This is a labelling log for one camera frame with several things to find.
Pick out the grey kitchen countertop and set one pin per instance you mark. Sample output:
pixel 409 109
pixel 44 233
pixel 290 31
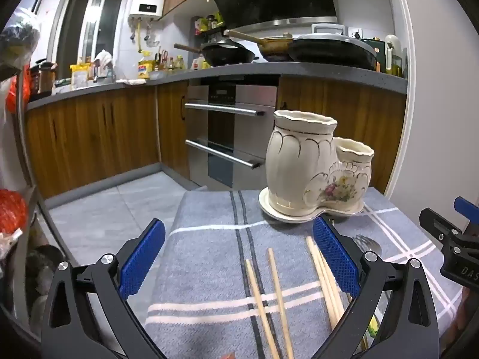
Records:
pixel 299 70

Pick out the cream floral ceramic utensil holder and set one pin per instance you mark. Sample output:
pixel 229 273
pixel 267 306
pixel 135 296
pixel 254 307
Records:
pixel 299 157

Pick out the blue-grey striped tablecloth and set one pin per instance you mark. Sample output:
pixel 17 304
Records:
pixel 209 254

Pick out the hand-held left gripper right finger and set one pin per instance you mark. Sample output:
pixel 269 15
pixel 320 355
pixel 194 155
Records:
pixel 335 258

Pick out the cream ceramic holder tray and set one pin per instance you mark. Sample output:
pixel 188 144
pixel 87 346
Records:
pixel 273 209

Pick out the white refrigerator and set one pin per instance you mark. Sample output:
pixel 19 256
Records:
pixel 430 101

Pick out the brown frying pan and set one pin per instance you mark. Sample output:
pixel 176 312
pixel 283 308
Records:
pixel 275 48

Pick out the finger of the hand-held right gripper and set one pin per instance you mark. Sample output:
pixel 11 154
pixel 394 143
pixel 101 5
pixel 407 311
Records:
pixel 436 222
pixel 464 206

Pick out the yellow food packet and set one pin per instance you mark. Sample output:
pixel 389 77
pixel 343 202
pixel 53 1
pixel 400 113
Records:
pixel 79 76

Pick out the red plastic bag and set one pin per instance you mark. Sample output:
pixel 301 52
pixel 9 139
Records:
pixel 11 211
pixel 19 89

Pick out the stainless steel built-in oven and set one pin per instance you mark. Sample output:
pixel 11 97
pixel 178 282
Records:
pixel 224 119

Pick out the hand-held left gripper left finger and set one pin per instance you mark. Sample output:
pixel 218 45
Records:
pixel 144 261

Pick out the white electric kettle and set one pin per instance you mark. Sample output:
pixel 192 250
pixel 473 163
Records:
pixel 393 52

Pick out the wooden lower cabinet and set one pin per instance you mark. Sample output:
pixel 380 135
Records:
pixel 93 138
pixel 351 112

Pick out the wooden chopstick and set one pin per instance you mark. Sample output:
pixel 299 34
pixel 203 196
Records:
pixel 278 299
pixel 320 282
pixel 258 303
pixel 329 291

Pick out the large black lidded pan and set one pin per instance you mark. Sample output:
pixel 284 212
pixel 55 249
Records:
pixel 333 52

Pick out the yellow cooking oil bottle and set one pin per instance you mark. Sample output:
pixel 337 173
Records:
pixel 145 67

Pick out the silver fork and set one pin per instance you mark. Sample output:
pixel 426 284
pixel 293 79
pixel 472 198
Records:
pixel 368 246

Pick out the black wok with lid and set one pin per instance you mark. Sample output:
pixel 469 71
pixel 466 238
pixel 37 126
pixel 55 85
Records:
pixel 228 54

